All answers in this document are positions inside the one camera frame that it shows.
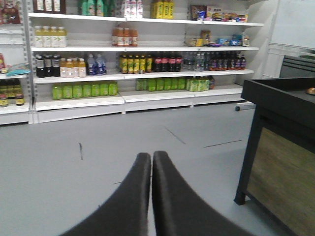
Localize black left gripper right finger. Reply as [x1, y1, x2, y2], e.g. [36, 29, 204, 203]
[152, 151, 250, 236]

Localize white store shelving unit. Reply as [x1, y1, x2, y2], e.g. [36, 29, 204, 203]
[0, 0, 264, 125]

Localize black wooden produce stand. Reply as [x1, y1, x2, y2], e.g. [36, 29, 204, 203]
[234, 77, 315, 236]

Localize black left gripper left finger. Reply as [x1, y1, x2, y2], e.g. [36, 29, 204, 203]
[62, 152, 151, 236]

